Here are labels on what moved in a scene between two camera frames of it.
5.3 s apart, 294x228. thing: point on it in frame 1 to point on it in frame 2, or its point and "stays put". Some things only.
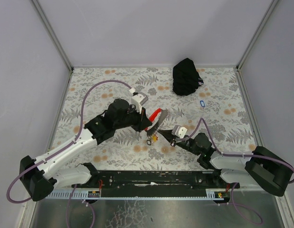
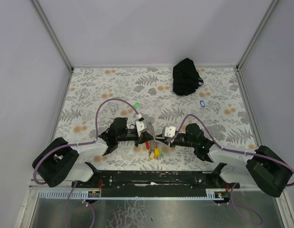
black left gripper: [142, 119] to [140, 137]
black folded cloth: [186, 80] stays put
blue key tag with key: [202, 104] stays put
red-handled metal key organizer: [151, 128] to [147, 142]
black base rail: [177, 179] stays put
